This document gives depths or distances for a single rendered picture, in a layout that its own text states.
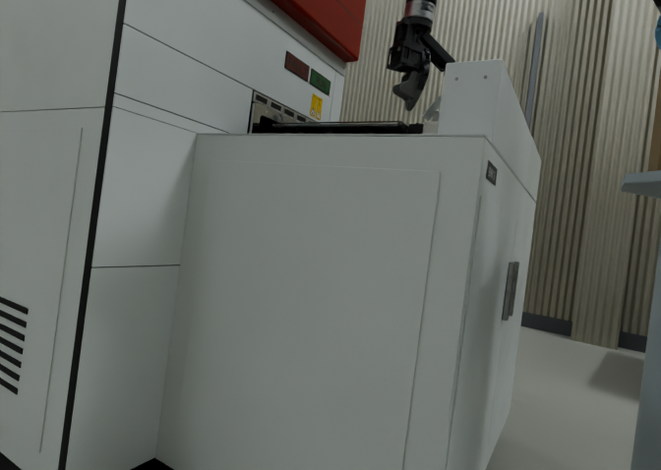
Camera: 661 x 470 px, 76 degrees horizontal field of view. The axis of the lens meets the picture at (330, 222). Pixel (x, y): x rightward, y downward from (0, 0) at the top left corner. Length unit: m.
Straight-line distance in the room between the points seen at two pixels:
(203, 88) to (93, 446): 0.77
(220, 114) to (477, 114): 0.60
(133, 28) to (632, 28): 3.71
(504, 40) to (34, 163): 3.93
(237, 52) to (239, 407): 0.81
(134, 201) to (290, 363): 0.44
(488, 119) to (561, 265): 3.24
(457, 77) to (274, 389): 0.65
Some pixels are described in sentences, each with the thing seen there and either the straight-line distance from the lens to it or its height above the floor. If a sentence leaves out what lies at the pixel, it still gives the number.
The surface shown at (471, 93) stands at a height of 0.90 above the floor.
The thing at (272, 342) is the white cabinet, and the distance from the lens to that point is 0.84.
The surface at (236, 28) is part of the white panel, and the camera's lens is 1.15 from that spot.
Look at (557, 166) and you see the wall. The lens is 4.01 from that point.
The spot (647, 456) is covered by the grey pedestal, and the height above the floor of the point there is 0.32.
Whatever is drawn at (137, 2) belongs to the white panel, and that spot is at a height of 1.02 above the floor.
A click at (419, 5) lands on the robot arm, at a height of 1.20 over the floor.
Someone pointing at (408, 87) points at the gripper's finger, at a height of 1.01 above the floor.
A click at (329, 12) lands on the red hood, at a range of 1.41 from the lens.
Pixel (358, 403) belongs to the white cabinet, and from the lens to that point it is 0.77.
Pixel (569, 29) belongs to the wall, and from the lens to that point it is 4.36.
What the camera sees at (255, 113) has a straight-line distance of 1.14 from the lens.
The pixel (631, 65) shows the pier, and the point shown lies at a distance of 4.05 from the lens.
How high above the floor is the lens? 0.66
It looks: level
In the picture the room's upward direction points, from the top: 7 degrees clockwise
